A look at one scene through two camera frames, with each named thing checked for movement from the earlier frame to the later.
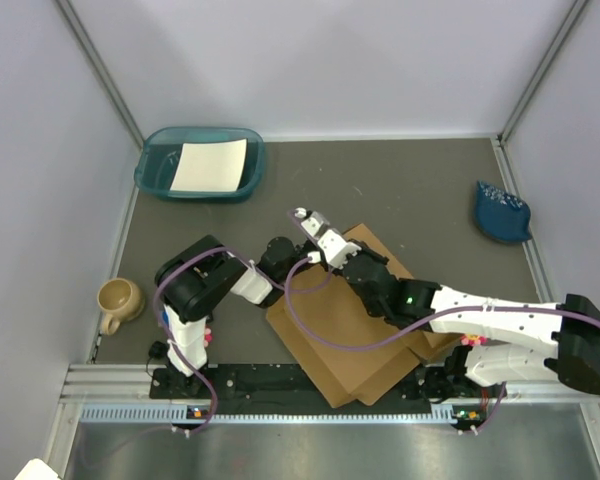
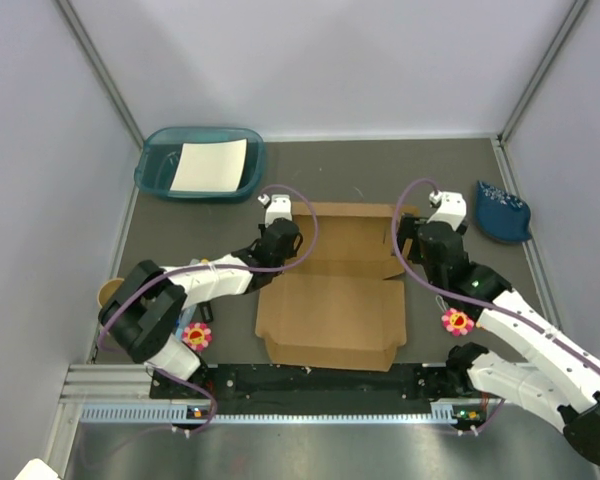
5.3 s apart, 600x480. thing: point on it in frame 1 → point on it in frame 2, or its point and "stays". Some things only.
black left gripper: [325, 265] → [290, 254]
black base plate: [284, 390] stays
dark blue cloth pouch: [500, 216] stays
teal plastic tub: [156, 164] stays
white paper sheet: [210, 165] stays
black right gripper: [374, 256] → [409, 229]
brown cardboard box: [362, 376] → [341, 309]
